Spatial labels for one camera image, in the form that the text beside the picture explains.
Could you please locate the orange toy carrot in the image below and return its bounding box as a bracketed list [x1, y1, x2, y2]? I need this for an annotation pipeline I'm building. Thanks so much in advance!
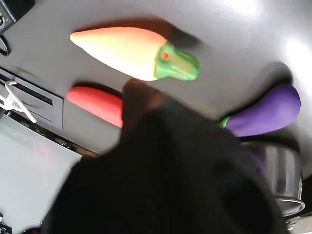
[70, 26, 200, 81]

